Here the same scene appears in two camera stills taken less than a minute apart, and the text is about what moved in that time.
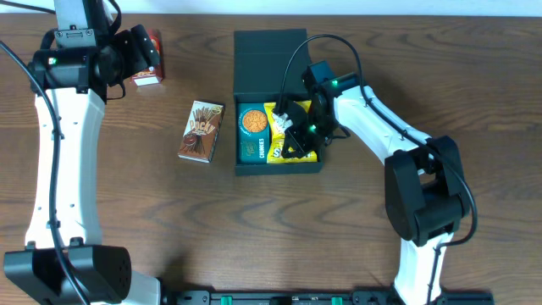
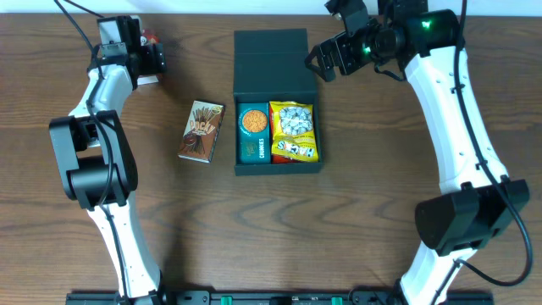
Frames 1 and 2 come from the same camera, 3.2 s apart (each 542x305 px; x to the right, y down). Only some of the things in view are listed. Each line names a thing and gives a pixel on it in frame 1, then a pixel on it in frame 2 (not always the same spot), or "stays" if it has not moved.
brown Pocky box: [201, 132] stays
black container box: [268, 67] stays
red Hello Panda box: [156, 74] stays
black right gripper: [301, 147] -> [341, 47]
